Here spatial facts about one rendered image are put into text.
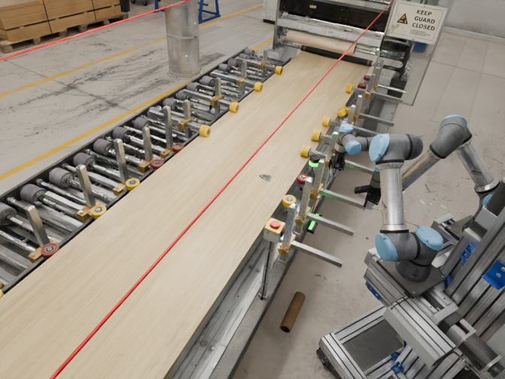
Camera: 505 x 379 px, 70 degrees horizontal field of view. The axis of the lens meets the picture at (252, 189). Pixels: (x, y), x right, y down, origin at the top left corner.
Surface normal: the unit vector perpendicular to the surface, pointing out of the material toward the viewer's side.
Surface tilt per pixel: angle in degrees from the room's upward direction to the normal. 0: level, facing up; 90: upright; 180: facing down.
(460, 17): 90
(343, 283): 0
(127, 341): 0
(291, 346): 0
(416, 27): 90
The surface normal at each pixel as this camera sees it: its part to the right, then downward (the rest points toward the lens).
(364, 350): 0.07, -0.77
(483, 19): -0.51, 0.52
